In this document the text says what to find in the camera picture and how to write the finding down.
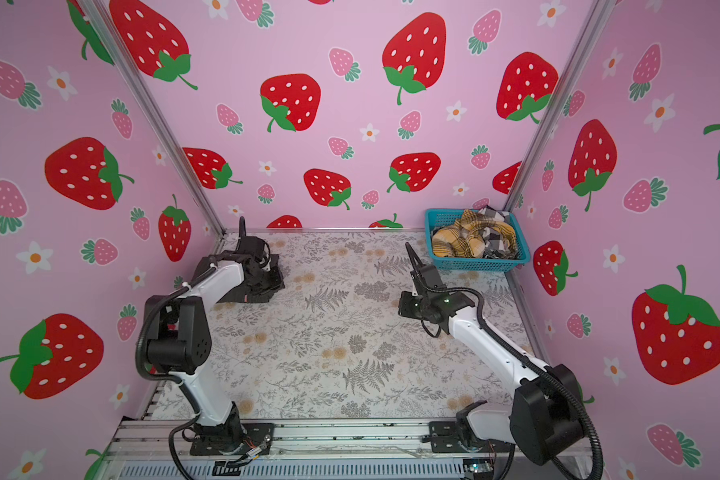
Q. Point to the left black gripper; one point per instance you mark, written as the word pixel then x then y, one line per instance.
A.
pixel 277 284

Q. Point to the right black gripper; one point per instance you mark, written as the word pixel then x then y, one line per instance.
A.
pixel 403 305

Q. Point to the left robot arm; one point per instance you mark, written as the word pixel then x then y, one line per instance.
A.
pixel 175 342

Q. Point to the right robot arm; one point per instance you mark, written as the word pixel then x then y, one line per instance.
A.
pixel 547 415

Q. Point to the yellow plaid shirt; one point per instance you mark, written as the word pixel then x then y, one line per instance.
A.
pixel 477 234

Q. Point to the teal plastic basket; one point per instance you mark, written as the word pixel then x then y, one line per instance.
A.
pixel 440 217

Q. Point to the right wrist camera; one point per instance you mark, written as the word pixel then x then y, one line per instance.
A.
pixel 426 279

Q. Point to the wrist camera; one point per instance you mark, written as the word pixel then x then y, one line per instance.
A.
pixel 254 246
pixel 426 279

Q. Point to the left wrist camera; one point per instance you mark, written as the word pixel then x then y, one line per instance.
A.
pixel 254 246

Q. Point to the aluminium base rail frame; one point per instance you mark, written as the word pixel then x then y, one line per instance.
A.
pixel 318 449

